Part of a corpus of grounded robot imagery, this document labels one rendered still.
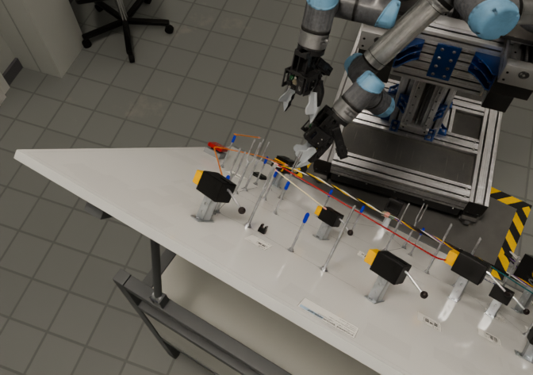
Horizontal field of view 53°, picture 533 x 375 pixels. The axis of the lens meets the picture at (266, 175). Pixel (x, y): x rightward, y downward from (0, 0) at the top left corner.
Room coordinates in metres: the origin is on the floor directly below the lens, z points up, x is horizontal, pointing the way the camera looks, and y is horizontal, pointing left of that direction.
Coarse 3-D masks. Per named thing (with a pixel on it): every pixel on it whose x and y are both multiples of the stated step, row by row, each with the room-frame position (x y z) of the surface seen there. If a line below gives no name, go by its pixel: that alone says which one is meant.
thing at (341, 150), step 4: (332, 128) 0.93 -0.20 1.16; (336, 128) 0.93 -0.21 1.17; (336, 132) 0.92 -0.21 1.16; (340, 132) 0.92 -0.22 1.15; (336, 136) 0.92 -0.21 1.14; (340, 136) 0.92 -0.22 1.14; (336, 140) 0.91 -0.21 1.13; (340, 140) 0.91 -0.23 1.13; (336, 144) 0.91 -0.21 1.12; (340, 144) 0.90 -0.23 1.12; (344, 144) 0.91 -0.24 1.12; (336, 148) 0.91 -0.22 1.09; (340, 148) 0.90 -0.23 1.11; (344, 148) 0.90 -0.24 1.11; (336, 152) 0.90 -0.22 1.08; (340, 152) 0.89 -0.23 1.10; (344, 152) 0.89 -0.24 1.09; (340, 156) 0.89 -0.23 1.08; (344, 156) 0.89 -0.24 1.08
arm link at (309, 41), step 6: (300, 30) 1.00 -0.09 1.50; (300, 36) 0.99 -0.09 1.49; (306, 36) 0.97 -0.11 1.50; (312, 36) 0.97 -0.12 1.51; (318, 36) 0.97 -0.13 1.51; (324, 36) 0.97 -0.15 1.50; (300, 42) 0.98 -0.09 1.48; (306, 42) 0.97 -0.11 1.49; (312, 42) 0.96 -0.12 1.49; (318, 42) 0.96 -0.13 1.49; (324, 42) 0.97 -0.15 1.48; (306, 48) 0.96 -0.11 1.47; (312, 48) 0.95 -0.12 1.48; (318, 48) 0.96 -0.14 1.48; (324, 48) 0.97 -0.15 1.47
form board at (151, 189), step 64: (128, 192) 0.49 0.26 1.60; (192, 192) 0.57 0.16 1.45; (256, 192) 0.69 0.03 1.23; (320, 192) 0.87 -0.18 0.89; (192, 256) 0.33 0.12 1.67; (256, 256) 0.37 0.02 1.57; (320, 256) 0.43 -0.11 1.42; (320, 320) 0.22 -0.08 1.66; (384, 320) 0.25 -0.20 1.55; (448, 320) 0.29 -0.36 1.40; (512, 320) 0.35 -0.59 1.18
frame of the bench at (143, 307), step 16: (160, 256) 0.68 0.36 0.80; (144, 304) 0.52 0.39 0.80; (144, 320) 0.53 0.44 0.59; (160, 320) 0.47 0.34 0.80; (160, 336) 0.52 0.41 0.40; (192, 336) 0.42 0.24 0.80; (176, 352) 0.53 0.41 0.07; (208, 352) 0.37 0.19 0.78; (224, 352) 0.37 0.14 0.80; (208, 368) 0.40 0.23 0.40; (240, 368) 0.32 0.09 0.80
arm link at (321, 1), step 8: (312, 0) 1.02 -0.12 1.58; (320, 0) 1.01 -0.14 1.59; (328, 0) 1.01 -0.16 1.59; (336, 0) 1.02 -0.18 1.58; (312, 8) 1.00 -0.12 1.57; (320, 8) 1.00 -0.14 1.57; (328, 8) 1.00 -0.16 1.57; (336, 8) 1.03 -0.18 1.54; (304, 16) 1.01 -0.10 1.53; (312, 16) 0.99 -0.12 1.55; (320, 16) 0.99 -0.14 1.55; (328, 16) 0.99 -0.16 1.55; (304, 24) 1.00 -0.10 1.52; (312, 24) 0.98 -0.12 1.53; (320, 24) 0.98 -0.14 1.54; (328, 24) 0.99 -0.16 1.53; (312, 32) 0.97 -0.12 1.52; (320, 32) 0.97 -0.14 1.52; (328, 32) 0.98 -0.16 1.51
